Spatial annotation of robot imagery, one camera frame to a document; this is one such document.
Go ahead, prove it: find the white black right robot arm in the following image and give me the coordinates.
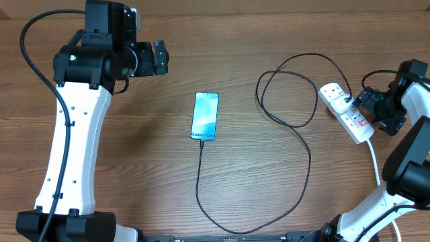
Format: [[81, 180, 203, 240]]
[[303, 59, 429, 241]]

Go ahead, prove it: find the blue Galaxy smartphone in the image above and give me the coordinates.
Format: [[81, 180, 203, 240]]
[[190, 92, 219, 140]]

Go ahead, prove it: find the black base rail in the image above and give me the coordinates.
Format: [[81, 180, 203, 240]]
[[139, 230, 320, 242]]

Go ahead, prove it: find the white power strip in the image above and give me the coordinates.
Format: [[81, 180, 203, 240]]
[[318, 83, 374, 144]]

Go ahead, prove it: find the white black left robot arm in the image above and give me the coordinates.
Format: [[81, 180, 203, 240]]
[[15, 1, 169, 241]]

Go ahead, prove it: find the black charging cable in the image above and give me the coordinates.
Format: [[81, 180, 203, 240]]
[[195, 52, 353, 235]]

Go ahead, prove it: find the white charger adapter plug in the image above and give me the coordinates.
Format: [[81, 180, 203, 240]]
[[329, 94, 353, 114]]

